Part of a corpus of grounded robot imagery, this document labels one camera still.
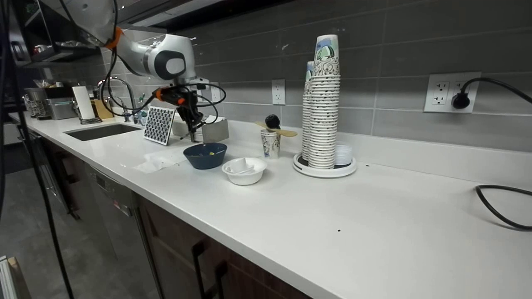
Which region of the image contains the white bowl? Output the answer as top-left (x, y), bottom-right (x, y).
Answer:
top-left (219, 155), bottom-right (269, 188)

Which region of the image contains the blue bowl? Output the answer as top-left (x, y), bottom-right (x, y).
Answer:
top-left (181, 142), bottom-right (229, 172)

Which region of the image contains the clear glass stirrer cup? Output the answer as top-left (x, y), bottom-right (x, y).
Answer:
top-left (259, 128), bottom-right (282, 160)

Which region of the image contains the stainless steel sink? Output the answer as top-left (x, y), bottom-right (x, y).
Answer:
top-left (63, 122), bottom-right (143, 143)

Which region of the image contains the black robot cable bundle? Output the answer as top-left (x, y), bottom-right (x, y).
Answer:
top-left (94, 32), bottom-right (229, 125)

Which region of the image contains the black power cable on counter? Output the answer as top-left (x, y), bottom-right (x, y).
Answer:
top-left (473, 183), bottom-right (532, 233)

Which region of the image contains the white round cup tray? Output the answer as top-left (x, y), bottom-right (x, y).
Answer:
top-left (291, 152), bottom-right (359, 180)

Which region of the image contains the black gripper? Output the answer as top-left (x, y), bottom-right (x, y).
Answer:
top-left (171, 87), bottom-right (206, 145)

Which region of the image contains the patterned paper cup stack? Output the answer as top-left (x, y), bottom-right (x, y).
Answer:
top-left (300, 60), bottom-right (317, 163)
top-left (307, 34), bottom-right (342, 170)

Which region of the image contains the wooden stir stick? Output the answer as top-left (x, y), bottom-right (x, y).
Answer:
top-left (254, 123), bottom-right (299, 140)

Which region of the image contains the metal countertop appliance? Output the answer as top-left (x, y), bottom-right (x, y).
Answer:
top-left (21, 79), bottom-right (78, 122)

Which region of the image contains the black ball-top stopper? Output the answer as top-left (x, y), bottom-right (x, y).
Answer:
top-left (264, 113), bottom-right (282, 132)

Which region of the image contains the white framed tablet stand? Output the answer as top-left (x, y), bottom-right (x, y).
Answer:
top-left (69, 83), bottom-right (98, 125)

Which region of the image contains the white outlet with plug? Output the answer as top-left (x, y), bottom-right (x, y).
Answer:
top-left (422, 72), bottom-right (483, 117)

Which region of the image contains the white single wall outlet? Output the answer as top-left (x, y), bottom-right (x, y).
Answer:
top-left (269, 79), bottom-right (287, 108)

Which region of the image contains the black power plug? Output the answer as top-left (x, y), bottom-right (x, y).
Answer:
top-left (450, 90), bottom-right (472, 112)

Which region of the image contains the black white checkerboard calibration board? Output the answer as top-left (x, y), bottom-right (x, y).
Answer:
top-left (143, 105), bottom-right (177, 148)

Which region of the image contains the black drawer handle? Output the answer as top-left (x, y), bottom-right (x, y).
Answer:
top-left (211, 260), bottom-right (232, 299)
top-left (189, 240), bottom-right (211, 299)

